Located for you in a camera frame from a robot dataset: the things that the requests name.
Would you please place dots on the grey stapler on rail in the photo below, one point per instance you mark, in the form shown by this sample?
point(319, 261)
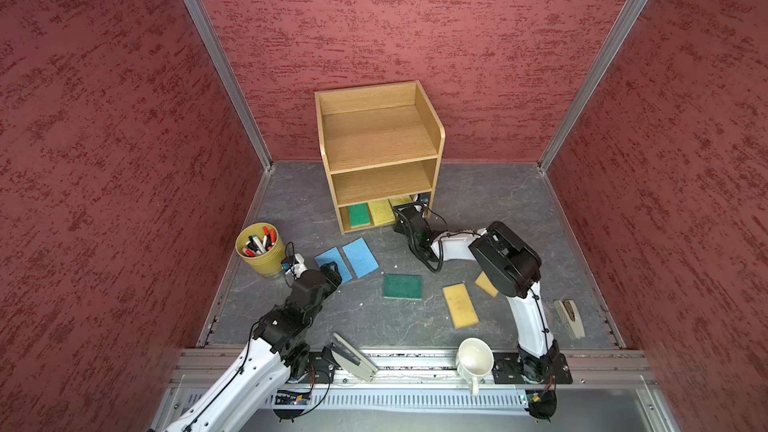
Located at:
point(352, 360)

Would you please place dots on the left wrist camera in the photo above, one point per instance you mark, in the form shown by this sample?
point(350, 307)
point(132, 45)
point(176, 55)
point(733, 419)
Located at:
point(294, 266)

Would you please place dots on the bright green sponge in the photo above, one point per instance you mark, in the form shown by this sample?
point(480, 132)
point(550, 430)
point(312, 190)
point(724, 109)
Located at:
point(359, 216)

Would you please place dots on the wooden three-tier shelf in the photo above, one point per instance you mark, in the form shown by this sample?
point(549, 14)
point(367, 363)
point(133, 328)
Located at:
point(378, 142)

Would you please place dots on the yellow sponge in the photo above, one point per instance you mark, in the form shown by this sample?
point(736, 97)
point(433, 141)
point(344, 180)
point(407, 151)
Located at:
point(381, 212)
point(484, 283)
point(400, 200)
point(460, 306)

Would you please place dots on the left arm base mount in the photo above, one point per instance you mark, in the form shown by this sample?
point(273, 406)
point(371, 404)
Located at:
point(312, 367)

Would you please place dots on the beige stapler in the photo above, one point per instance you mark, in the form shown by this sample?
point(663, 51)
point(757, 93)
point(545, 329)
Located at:
point(570, 316)

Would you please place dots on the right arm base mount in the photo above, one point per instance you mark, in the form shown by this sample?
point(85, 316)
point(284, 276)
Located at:
point(509, 369)

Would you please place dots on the yellow pen cup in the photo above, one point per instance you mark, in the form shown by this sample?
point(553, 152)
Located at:
point(269, 264)

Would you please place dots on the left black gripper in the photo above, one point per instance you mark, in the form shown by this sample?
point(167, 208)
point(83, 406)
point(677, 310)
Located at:
point(333, 280)

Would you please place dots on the white mug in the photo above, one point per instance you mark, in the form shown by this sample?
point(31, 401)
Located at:
point(474, 361)

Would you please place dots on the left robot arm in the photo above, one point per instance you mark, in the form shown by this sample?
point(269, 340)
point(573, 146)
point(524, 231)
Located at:
point(275, 352)

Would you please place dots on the dark green sponge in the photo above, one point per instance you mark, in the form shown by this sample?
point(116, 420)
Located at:
point(403, 287)

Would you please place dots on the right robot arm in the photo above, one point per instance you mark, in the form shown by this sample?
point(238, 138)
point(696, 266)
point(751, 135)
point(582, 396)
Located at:
point(510, 264)

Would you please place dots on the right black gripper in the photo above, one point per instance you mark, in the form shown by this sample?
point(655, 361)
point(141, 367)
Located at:
point(400, 225)

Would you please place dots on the markers in cup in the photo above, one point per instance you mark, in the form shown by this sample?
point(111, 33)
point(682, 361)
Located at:
point(256, 240)

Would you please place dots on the right light blue sponge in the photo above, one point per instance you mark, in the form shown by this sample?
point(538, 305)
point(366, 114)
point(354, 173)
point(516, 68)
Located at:
point(360, 258)

